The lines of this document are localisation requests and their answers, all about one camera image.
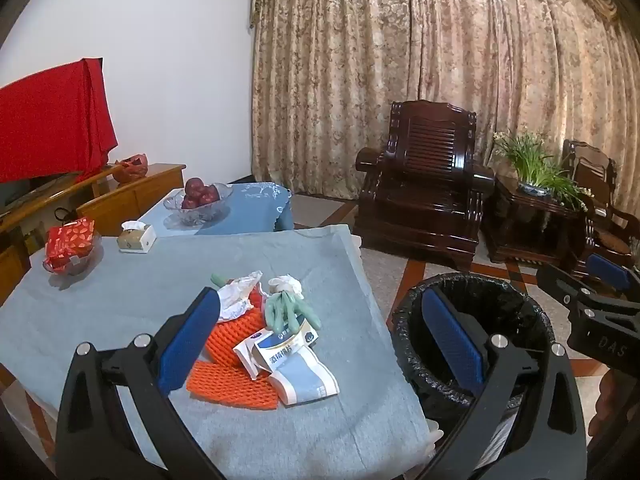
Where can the wooden cabinet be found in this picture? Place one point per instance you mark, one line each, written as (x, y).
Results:
(150, 180)

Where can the orange foam net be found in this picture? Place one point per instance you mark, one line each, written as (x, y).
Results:
(225, 385)
(225, 340)

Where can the potted green plant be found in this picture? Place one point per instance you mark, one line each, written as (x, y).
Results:
(535, 170)

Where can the white grey paper packaging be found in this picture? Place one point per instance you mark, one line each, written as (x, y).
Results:
(310, 380)

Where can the red patterned packet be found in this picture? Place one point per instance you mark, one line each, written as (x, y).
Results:
(70, 242)

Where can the red cloth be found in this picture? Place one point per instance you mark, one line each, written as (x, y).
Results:
(50, 120)

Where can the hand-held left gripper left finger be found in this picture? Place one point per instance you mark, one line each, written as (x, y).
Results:
(187, 345)

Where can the green rubber glove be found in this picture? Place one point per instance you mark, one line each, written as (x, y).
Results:
(285, 310)
(219, 280)

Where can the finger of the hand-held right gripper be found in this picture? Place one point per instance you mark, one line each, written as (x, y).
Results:
(562, 282)
(607, 271)

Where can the white tissue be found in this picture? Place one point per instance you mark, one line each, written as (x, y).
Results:
(237, 295)

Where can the trash bin with black bag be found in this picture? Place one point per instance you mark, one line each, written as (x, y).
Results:
(515, 310)

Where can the grey tablecloth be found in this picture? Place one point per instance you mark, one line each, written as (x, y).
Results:
(150, 280)

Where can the beige patterned curtain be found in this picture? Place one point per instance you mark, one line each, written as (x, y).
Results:
(350, 60)

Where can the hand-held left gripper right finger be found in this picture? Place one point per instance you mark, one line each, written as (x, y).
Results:
(452, 340)

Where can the red openwork basket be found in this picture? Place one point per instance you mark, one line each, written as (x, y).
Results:
(131, 169)

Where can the tissue box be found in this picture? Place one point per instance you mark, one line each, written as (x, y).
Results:
(135, 240)

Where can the dark wooden side table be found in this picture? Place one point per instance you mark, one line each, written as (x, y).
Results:
(525, 220)

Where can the blue tablecloth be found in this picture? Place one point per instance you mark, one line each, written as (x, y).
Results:
(250, 205)

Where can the large glass fruit bowl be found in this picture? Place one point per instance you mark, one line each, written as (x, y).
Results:
(200, 216)

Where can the black television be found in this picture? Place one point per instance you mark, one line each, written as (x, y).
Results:
(20, 192)

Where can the dark wooden armchair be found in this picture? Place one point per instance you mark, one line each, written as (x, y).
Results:
(425, 200)
(595, 170)

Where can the white blue cardboard box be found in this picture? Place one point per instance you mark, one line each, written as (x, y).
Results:
(280, 352)

